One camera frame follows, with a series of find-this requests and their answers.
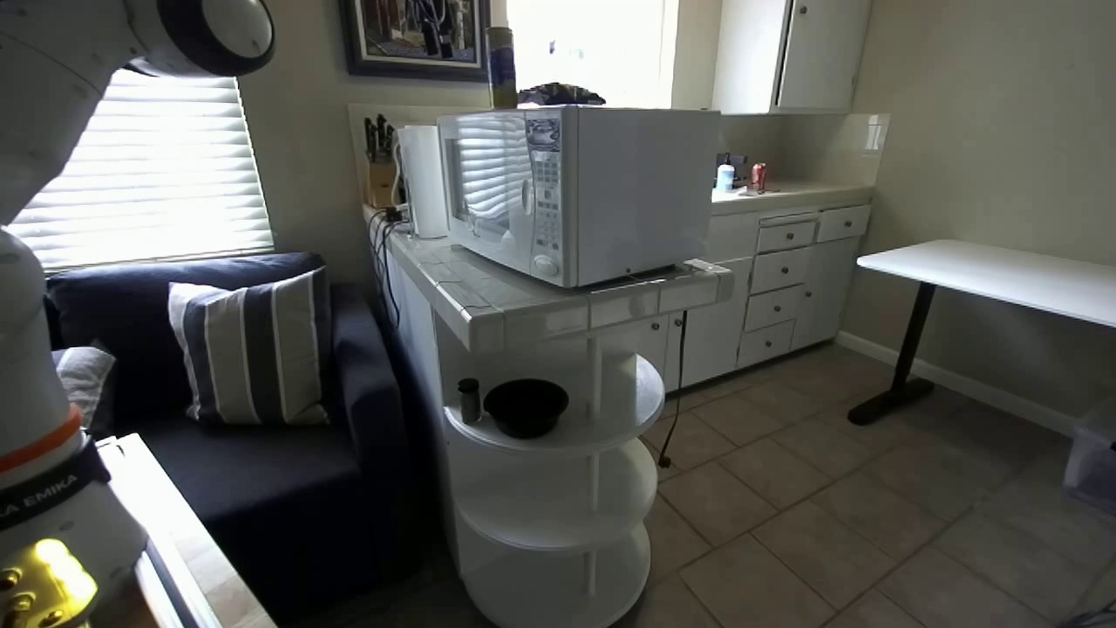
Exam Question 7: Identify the yellow and blue can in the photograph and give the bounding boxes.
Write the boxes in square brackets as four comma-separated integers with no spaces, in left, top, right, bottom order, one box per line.
[484,23,524,114]

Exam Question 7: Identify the robot base indicator light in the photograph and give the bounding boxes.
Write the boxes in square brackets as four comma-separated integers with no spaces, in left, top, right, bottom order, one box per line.
[0,533,103,628]

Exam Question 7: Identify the white microwave oven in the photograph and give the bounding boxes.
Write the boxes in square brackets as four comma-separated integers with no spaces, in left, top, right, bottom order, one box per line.
[433,101,727,293]

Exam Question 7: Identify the black object on microwave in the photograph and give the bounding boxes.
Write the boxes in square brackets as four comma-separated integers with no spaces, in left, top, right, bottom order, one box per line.
[517,82,608,111]

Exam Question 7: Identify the tiled counter with round shelves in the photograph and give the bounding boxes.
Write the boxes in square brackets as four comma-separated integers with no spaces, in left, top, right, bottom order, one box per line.
[369,223,735,628]

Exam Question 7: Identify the black bowl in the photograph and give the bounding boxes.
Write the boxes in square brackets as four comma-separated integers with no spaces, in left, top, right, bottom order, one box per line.
[483,378,571,441]

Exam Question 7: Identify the small dark cup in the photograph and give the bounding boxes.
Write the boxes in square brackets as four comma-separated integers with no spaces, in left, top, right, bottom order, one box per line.
[453,375,484,426]

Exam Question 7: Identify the white paper towel roll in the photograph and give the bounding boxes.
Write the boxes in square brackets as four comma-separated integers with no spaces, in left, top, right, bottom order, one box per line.
[399,122,453,246]

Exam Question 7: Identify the wooden knife block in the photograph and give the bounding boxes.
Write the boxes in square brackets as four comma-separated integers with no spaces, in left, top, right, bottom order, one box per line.
[360,111,407,220]

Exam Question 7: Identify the white kitchen drawer cabinet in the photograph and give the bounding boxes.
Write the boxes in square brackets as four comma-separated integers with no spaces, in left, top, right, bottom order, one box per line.
[604,186,877,393]

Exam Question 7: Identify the striped blue white pillow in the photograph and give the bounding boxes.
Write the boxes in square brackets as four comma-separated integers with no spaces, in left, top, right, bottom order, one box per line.
[166,265,338,428]

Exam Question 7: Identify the large dark framed picture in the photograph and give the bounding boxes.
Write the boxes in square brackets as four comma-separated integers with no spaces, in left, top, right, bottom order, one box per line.
[338,0,496,84]

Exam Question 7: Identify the navy blue sofa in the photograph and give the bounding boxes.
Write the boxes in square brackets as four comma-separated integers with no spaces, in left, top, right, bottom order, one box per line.
[44,249,428,625]

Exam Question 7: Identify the white window blinds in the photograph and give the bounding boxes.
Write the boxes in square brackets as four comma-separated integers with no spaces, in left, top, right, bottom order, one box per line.
[9,64,277,272]

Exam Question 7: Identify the white desk with black leg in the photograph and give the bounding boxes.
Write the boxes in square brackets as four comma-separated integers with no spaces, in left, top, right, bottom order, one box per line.
[847,237,1116,428]

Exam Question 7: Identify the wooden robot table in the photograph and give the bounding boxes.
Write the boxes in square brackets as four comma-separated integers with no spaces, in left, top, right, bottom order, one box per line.
[91,428,278,628]

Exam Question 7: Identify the plain grey cushion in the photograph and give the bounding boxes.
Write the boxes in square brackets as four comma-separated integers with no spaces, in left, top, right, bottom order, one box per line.
[50,341,120,436]

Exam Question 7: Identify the white wall cabinet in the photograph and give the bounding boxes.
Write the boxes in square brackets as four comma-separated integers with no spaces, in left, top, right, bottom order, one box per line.
[708,0,877,114]

